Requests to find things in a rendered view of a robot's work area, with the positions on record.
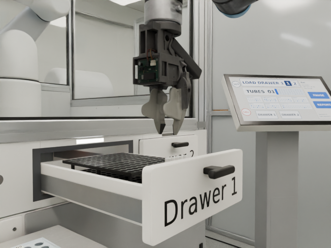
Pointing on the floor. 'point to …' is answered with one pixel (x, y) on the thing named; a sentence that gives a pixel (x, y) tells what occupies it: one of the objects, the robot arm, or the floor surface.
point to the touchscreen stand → (276, 189)
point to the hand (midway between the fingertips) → (169, 127)
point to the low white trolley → (55, 238)
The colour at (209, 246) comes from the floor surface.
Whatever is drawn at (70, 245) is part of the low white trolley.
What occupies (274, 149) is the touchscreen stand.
